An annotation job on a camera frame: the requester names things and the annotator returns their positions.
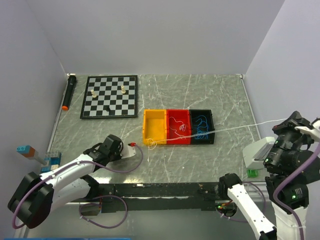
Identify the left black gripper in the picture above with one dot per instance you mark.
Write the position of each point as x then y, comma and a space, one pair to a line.
119, 150

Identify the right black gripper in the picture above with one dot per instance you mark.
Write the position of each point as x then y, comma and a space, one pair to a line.
295, 120

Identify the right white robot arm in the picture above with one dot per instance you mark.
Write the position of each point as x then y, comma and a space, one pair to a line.
289, 199

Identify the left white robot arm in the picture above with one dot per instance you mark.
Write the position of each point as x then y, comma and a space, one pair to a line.
40, 194

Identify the white scanner device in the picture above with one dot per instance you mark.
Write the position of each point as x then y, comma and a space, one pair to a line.
255, 153

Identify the green toy brick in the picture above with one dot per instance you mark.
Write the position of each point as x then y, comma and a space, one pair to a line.
252, 173

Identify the yellow plastic bin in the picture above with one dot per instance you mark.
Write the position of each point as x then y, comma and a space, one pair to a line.
154, 128

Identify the cream chess piece left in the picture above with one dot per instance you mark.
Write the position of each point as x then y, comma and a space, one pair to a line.
94, 95

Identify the cream chess piece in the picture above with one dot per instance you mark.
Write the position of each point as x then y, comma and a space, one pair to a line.
123, 91
94, 95

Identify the cream chess piece right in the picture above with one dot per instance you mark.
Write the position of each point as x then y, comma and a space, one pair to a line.
123, 91

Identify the blue toy brick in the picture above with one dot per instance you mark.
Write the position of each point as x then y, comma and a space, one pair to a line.
53, 161

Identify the black white chessboard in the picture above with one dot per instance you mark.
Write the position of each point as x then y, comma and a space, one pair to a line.
108, 90

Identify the red plastic bin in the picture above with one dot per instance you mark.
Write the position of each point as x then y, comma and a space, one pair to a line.
178, 127

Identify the black marker orange cap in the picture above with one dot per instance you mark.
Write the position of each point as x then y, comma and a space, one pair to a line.
71, 84

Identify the blue brown toy block stick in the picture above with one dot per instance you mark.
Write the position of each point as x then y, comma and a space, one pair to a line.
30, 153

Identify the black plastic bin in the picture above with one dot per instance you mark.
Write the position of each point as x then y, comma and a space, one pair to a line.
201, 121

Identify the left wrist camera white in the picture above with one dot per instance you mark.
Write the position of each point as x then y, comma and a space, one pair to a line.
128, 151

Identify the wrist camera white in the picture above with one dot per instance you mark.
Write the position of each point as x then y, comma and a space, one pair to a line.
128, 151
313, 131

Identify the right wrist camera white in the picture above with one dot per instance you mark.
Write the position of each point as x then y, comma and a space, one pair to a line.
313, 131

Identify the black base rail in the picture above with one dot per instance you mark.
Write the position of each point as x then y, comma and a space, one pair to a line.
204, 196

